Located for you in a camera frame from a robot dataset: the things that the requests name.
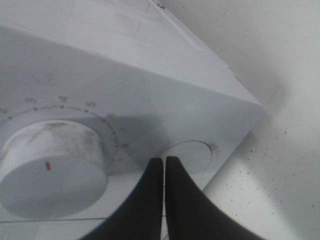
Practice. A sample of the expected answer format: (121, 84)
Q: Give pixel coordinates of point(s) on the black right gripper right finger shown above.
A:
(190, 215)

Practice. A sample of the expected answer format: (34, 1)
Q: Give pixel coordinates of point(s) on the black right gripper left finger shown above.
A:
(139, 217)

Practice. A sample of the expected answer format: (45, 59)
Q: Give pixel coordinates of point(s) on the round white door release button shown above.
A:
(194, 155)

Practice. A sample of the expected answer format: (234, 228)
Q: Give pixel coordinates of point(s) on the white timer knob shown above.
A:
(51, 170)

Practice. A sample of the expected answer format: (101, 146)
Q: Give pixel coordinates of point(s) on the white microwave oven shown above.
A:
(130, 71)

